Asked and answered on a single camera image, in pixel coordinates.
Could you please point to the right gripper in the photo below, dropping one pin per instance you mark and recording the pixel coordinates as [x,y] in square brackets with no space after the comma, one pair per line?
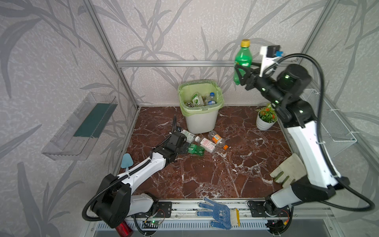
[247,78]

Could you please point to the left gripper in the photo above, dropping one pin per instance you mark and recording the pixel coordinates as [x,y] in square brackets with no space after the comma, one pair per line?
[180,147]

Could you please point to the clear bottle pink label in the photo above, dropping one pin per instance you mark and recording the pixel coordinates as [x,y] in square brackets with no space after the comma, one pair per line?
[205,143]

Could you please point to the clear bottle orange label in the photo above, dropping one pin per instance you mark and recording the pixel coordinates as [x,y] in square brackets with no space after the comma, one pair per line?
[218,140]

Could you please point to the green bottle yellow cap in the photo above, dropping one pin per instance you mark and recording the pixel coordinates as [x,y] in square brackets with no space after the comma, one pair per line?
[243,58]

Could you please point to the small bottle blue label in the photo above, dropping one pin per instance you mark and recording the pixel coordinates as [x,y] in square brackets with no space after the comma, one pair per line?
[211,99]

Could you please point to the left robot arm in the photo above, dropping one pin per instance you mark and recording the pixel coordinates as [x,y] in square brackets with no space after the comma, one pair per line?
[114,200]

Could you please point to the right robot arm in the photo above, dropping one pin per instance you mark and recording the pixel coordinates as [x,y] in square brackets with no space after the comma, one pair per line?
[304,125]

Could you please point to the white trash bin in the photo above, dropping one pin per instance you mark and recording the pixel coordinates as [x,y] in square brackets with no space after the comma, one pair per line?
[201,123]

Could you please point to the green plastic bin liner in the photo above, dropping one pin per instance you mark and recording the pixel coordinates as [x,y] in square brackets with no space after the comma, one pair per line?
[202,88]

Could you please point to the potted plant white pot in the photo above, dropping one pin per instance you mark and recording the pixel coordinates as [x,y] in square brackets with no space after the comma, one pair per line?
[266,117]

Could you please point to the light blue spatula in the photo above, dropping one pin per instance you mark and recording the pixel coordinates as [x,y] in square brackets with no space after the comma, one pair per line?
[126,162]

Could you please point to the cream rubber glove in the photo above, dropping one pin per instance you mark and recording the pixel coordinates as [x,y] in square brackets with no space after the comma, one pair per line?
[289,171]

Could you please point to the green circuit board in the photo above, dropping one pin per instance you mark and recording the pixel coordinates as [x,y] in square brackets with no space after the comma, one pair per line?
[152,223]

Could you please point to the blue dotted work glove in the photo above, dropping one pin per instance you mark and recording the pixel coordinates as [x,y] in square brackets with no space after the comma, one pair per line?
[224,218]

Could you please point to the red spray bottle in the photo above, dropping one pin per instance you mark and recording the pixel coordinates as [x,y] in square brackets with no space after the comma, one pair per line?
[124,230]

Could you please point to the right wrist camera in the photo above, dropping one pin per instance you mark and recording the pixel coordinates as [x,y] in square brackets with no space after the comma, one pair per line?
[270,55]

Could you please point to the white wire mesh basket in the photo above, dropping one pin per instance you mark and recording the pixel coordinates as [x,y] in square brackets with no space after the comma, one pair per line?
[336,135]

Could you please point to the clear acrylic wall shelf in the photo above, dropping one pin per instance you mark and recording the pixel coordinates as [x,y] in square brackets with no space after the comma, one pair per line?
[77,137]

